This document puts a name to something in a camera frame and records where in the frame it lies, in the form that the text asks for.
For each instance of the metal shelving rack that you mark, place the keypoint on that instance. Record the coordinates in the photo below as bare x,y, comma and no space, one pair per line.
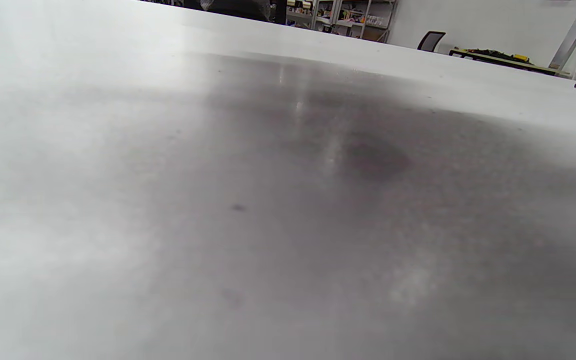
353,17

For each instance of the cluttered yellow-edged workbench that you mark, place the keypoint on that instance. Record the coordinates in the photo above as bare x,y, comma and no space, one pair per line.
503,57

